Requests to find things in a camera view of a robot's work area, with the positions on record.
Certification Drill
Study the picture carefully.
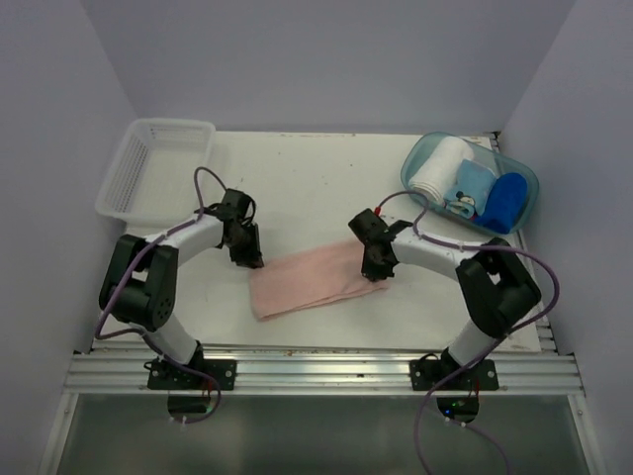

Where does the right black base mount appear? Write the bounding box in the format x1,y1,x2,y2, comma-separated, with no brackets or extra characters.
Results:
408,350,499,392

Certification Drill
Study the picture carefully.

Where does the pink towel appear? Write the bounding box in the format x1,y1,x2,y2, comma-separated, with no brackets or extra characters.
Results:
249,240,389,322

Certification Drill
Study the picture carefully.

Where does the white rolled towel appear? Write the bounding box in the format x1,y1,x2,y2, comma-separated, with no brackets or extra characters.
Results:
407,137,474,205

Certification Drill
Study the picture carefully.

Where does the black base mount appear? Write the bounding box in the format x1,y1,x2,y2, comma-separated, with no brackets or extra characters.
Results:
143,358,237,391
408,350,499,392

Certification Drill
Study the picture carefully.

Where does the aluminium rail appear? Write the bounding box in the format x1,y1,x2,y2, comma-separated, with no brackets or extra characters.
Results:
63,341,585,396

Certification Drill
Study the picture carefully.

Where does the white plastic basket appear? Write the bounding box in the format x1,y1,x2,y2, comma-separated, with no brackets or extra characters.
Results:
95,118,216,228

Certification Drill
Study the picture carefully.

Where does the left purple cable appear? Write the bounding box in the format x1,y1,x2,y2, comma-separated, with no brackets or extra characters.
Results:
93,165,228,425

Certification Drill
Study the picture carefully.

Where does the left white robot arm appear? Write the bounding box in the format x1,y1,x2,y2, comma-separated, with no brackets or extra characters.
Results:
95,189,264,389

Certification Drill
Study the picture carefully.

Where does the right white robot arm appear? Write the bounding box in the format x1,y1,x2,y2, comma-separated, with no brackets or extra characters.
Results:
348,209,542,389

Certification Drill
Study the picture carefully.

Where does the teal transparent plastic tub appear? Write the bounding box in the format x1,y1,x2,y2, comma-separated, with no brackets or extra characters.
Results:
401,132,539,236

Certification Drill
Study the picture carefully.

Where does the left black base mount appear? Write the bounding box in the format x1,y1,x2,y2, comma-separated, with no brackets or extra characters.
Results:
143,358,237,391

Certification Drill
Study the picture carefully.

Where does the light blue cartoon towel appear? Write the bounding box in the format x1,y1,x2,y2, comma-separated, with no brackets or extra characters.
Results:
444,160,497,220

